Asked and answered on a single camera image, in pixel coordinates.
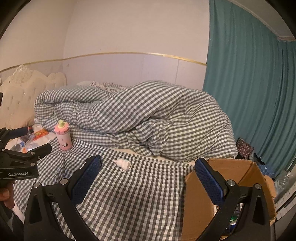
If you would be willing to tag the red yellow candy pack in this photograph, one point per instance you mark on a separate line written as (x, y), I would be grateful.
(39, 134)

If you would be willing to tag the brown cardboard box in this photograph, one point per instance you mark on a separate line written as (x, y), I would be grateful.
(199, 209)

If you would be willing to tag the crumpled white tissue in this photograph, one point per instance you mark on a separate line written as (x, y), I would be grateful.
(123, 164)

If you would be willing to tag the large water jug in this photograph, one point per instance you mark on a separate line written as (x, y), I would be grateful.
(282, 181)

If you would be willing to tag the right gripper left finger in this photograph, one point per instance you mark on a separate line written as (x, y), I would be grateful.
(40, 219)

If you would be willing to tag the bottled water pack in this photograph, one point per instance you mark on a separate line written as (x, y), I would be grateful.
(265, 170)

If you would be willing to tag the cream tufted headboard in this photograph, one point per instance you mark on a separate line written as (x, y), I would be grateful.
(20, 91)

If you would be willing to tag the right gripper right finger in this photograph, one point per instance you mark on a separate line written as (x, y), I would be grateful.
(242, 210)

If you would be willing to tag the left hand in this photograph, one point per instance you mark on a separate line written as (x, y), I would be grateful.
(7, 195)

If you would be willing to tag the teal curtain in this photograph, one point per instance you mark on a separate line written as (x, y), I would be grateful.
(251, 73)

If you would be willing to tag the floral bag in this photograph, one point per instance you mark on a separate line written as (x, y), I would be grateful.
(244, 149)

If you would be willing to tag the grey checkered duvet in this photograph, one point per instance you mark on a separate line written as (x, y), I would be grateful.
(152, 118)

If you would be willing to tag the pink drink bottle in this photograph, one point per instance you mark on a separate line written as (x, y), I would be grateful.
(62, 132)

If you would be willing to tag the checkered bed sheet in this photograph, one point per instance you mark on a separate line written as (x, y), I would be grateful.
(144, 203)

